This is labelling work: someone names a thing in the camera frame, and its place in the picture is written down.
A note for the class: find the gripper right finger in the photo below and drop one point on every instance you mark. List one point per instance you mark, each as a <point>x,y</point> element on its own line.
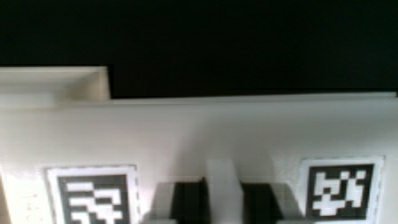
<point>262,210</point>

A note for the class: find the white cabinet body box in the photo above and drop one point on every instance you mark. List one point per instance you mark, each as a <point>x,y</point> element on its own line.
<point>41,87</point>

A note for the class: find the white cabinet door panel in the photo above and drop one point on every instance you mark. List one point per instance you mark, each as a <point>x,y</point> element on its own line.
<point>166,134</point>

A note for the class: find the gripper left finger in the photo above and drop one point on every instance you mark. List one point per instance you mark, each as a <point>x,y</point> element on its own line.
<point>191,202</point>

